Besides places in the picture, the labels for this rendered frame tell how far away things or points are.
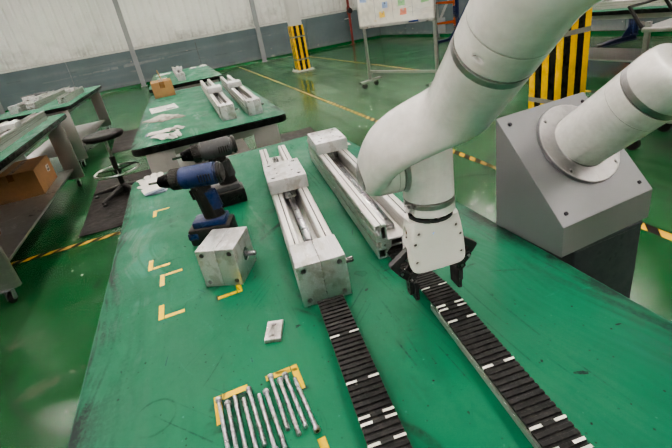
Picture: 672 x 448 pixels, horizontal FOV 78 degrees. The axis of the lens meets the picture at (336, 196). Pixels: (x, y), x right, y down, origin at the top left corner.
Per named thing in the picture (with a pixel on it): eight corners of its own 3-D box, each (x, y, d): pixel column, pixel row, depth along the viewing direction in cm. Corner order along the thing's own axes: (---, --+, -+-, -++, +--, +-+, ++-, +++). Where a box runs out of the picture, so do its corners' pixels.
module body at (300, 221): (340, 270, 92) (334, 237, 89) (297, 282, 91) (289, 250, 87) (288, 164, 164) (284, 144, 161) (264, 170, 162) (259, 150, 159)
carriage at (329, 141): (349, 155, 144) (346, 137, 141) (319, 163, 142) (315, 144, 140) (337, 144, 159) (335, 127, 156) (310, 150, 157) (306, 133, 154)
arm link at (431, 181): (410, 211, 64) (464, 197, 66) (402, 129, 59) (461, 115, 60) (391, 192, 72) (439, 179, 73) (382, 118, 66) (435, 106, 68)
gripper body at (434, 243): (410, 222, 66) (416, 280, 70) (468, 206, 67) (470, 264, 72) (392, 204, 72) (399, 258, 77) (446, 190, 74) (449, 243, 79)
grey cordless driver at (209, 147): (251, 200, 137) (234, 137, 128) (191, 217, 132) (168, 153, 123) (248, 192, 144) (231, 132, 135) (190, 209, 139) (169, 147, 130)
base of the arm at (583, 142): (589, 101, 96) (661, 44, 79) (632, 174, 89) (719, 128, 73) (522, 113, 90) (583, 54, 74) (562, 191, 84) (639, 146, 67)
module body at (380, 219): (419, 247, 95) (416, 215, 92) (378, 259, 94) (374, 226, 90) (334, 153, 167) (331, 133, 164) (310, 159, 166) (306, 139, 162)
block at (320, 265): (363, 290, 84) (356, 250, 81) (304, 307, 82) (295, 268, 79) (351, 267, 93) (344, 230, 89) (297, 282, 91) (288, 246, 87)
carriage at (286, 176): (310, 194, 119) (306, 173, 116) (273, 204, 117) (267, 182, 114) (301, 177, 133) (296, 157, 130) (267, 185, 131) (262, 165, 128)
